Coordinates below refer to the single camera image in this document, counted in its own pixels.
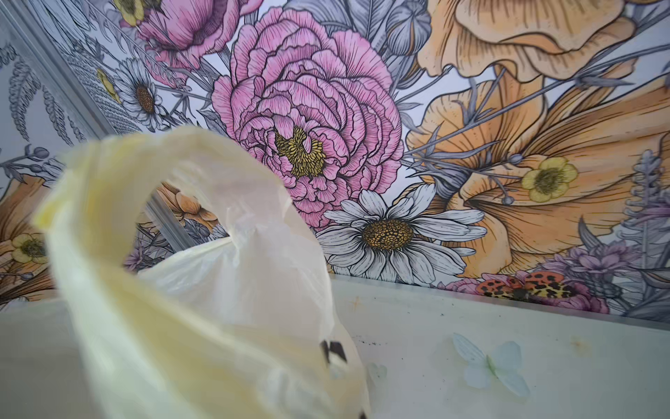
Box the translucent yellowish plastic bag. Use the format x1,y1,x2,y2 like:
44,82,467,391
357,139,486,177
33,126,369,418

